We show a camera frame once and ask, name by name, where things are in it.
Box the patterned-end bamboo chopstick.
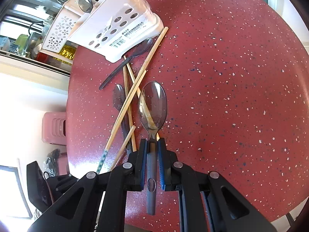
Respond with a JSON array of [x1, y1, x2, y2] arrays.
[[96, 70, 147, 174]]

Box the long bamboo chopstick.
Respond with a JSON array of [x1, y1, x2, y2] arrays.
[[105, 26, 169, 151]]

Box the pink plastic utensil holder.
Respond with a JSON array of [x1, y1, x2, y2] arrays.
[[68, 0, 164, 63]]

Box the short visible bamboo chopstick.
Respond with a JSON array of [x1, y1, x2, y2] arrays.
[[110, 125, 136, 171]]

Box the bamboo chopstick right vertical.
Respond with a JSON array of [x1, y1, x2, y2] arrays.
[[124, 55, 160, 141]]

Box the bamboo chopstick vertical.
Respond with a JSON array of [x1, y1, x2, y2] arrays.
[[123, 66, 137, 152], [124, 55, 160, 141]]

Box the pink plastic stool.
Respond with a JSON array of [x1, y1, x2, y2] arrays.
[[42, 112, 66, 146]]

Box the dark spoon under chopsticks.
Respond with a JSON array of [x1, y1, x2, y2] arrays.
[[113, 84, 133, 154]]

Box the bamboo chopstick left vertical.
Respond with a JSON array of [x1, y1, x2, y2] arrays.
[[123, 66, 137, 152]]

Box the dark spoon near holder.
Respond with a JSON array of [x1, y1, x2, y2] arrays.
[[99, 38, 153, 90]]

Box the beige perforated storage cart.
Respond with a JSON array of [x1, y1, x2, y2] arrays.
[[42, 0, 85, 53]]

